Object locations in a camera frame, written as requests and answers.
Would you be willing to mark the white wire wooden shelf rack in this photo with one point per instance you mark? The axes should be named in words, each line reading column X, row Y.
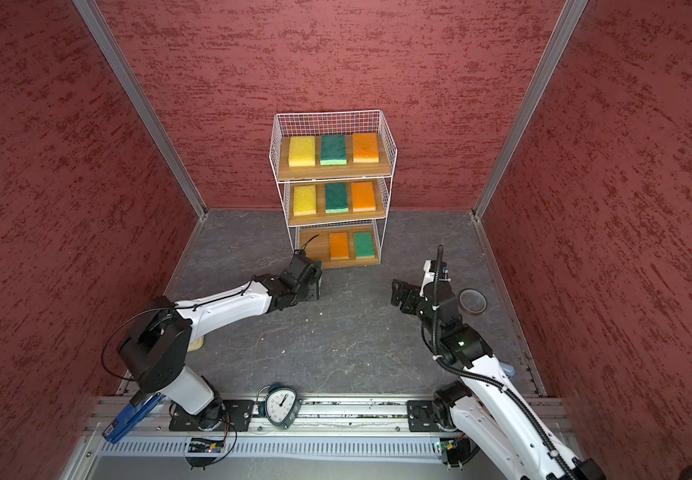
column 334, row 172

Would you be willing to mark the green analog clock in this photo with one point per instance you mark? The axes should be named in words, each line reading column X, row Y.
column 281, row 406

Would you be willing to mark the right circuit board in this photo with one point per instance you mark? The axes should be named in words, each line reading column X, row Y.
column 454, row 453

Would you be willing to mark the light green sponge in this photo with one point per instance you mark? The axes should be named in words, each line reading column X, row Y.
column 364, row 245

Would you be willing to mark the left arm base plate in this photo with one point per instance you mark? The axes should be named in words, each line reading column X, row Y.
column 235, row 414

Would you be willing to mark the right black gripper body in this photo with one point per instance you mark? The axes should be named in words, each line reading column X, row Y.
column 414, row 303

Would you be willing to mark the small light blue stapler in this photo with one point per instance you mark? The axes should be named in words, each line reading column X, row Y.
column 508, row 369

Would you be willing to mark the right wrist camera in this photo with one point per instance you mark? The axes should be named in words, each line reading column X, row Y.
column 426, row 288

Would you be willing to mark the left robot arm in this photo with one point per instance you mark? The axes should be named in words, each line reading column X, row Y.
column 155, row 347

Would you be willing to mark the yellow sponge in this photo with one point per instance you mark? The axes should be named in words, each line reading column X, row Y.
column 304, row 200
column 302, row 152

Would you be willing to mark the orange sponge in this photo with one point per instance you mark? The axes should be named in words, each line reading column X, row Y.
column 365, row 148
column 363, row 197
column 339, row 246

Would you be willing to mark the circuit board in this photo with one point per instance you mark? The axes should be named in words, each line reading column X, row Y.
column 454, row 453
column 206, row 446

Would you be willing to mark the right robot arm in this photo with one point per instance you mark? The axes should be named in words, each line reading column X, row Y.
column 483, row 404

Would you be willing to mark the blue stapler tool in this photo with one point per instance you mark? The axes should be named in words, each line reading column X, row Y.
column 140, row 405

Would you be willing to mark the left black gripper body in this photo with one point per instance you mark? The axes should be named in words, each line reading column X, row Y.
column 307, row 293

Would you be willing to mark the left circuit board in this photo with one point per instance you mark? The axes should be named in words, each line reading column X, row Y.
column 206, row 446

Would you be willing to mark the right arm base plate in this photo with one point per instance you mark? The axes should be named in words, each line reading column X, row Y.
column 430, row 416

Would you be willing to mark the cream calculator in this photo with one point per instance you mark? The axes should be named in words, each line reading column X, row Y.
column 196, row 345

